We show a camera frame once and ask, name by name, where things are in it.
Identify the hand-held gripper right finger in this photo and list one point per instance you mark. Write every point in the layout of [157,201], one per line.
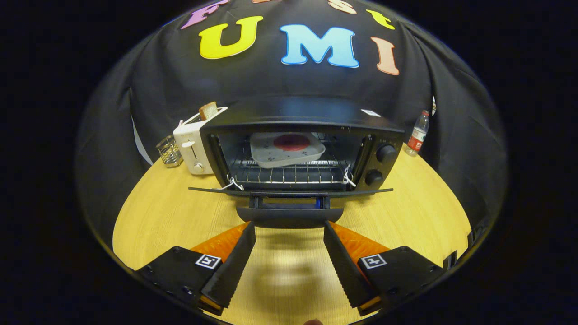
[344,271]

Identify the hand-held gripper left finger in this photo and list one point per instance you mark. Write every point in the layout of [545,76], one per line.
[232,271]

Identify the white square plate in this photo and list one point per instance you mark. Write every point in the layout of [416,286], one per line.
[271,155]

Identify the pink ham slice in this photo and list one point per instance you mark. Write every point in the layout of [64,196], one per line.
[291,142]

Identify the black toaster oven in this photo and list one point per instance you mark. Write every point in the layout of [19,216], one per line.
[293,110]

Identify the white pop-up toaster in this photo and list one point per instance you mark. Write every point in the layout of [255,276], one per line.
[192,144]

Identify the clear plastic water bottle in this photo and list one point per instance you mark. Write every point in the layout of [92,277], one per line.
[417,137]

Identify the brown bread slice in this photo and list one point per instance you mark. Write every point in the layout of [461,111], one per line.
[208,111]

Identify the black backdrop cloth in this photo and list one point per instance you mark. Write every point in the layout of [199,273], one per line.
[180,90]

